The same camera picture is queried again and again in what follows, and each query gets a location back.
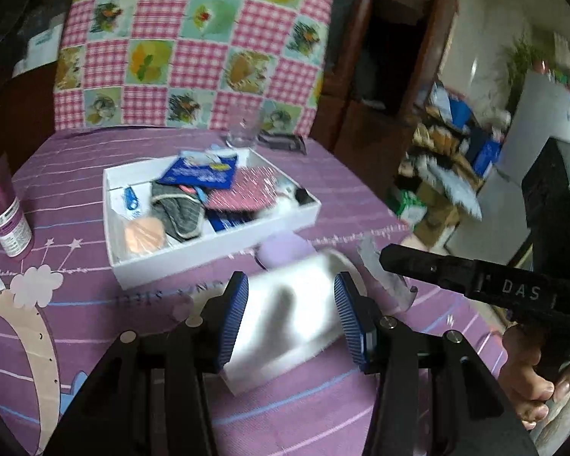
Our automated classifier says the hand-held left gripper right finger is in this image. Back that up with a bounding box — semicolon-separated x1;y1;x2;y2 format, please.
333;271;540;456

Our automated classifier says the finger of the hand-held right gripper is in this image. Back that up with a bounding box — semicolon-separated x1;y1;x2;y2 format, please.
379;243;485;298

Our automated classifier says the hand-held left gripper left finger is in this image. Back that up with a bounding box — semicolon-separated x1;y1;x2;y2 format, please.
43;271;250;456

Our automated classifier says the white paper roll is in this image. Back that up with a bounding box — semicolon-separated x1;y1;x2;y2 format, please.
221;249;369;395

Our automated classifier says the white cardboard box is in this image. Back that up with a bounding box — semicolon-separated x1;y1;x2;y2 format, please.
102;145;323;290

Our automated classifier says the clear bag with beige puff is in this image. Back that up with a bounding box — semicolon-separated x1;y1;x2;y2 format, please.
111;214;169;262

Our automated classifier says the pink glitter pouch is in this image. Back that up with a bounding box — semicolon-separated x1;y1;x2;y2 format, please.
204;165;279;212

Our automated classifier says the blue eye mask packet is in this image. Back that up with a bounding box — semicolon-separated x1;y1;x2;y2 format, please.
158;149;241;195

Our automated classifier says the person's right hand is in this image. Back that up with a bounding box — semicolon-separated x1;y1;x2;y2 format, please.
500;324;570;433

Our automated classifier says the white refrigerator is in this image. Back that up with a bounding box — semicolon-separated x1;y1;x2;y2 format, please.
445;69;570;267

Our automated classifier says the green carton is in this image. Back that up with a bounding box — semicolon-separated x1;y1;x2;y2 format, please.
394;189;428;224

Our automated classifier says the lavender sponge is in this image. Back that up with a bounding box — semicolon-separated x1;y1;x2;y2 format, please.
256;232;314;271

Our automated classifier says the dark blue flat packet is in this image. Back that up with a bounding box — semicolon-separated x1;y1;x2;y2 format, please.
206;209;260;234

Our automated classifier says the clutter of boxes and bags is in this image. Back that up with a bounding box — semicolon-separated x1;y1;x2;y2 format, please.
399;81;511;248

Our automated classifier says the grey plaid eye mask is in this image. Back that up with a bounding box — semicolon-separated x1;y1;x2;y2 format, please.
149;181;207;242

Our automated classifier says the white fluffy plush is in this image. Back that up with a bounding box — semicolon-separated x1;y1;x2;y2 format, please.
266;183;310;219

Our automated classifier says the green houseplant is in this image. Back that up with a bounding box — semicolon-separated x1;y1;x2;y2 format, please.
501;33;542;105

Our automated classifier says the small blue white packet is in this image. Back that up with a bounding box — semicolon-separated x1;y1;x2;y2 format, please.
122;186;142;214

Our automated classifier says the wooden cabinet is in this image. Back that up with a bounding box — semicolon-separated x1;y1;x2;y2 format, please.
311;0;464;186

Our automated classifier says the clear glass cup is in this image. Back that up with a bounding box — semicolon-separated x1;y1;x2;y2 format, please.
225;103;265;149

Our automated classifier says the purple canister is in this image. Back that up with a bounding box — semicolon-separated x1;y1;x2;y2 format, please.
0;130;34;258

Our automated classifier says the chair with patchwork cover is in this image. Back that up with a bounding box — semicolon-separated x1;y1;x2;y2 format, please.
52;0;336;136

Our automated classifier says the white printed carton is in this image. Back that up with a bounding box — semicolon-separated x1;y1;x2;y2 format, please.
14;24;65;77

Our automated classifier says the pink and blue hair tie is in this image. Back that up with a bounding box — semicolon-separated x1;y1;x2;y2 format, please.
178;184;212;205

